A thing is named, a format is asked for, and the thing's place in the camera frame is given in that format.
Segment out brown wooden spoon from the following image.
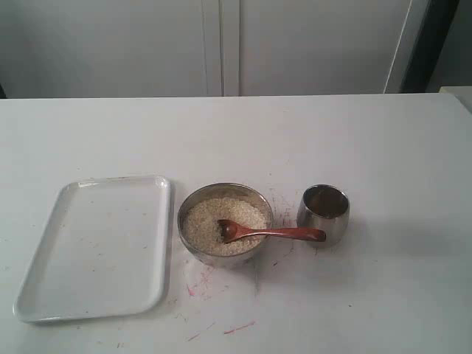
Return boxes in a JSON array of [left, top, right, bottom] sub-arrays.
[[218, 219, 327, 243]]

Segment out steel bowl of rice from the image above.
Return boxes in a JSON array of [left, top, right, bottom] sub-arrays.
[[178, 183, 274, 268]]

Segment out white rice grains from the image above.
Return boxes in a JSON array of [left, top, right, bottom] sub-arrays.
[[184, 197, 267, 256]]

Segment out small steel cup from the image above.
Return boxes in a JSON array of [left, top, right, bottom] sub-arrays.
[[296, 184, 350, 248]]

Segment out white rectangular tray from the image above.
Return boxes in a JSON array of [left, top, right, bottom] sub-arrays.
[[13, 176, 172, 323]]

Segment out dark pillar at right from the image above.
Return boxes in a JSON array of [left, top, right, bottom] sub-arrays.
[[400, 0, 459, 94]]

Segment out white cabinet doors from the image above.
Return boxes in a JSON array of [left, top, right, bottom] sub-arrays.
[[1, 1, 426, 98]]

